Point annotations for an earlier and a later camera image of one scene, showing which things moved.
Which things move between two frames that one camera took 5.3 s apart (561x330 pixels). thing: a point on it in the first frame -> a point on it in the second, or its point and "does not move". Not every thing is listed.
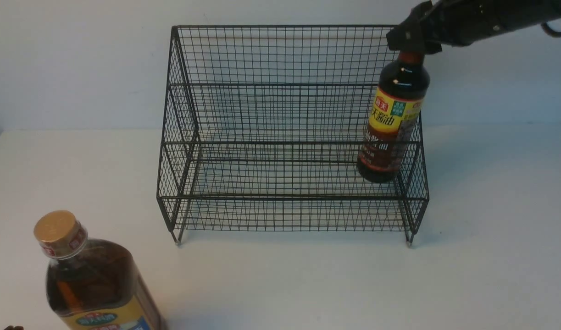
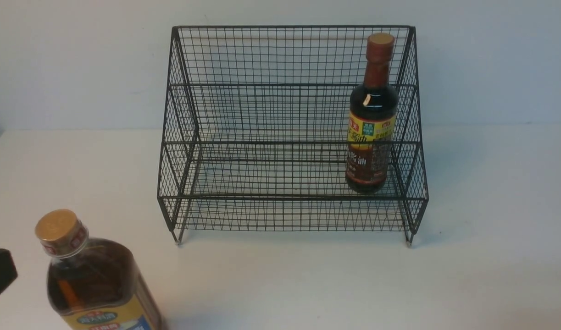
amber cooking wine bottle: (94, 284) does not move
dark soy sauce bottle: (403, 86) -> (373, 118)
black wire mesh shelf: (263, 128) does not move
